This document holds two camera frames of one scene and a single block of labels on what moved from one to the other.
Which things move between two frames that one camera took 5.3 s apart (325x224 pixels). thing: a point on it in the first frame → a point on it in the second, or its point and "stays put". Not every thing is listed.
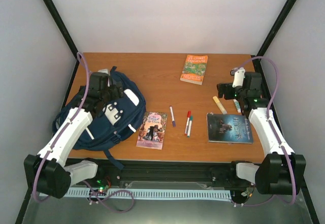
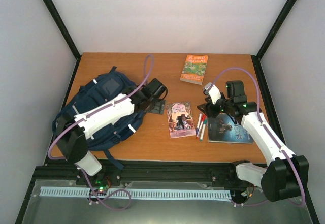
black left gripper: [116, 95] → [160, 108]
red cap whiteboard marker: [189, 115] → [203, 118]
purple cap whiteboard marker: [173, 120] → [198, 124]
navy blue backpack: [101, 134] stays put
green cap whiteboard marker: [189, 127] → [205, 122]
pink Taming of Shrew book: [152, 130] → [181, 121]
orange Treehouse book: [195, 68] stays put
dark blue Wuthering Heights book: [228, 128] stays put
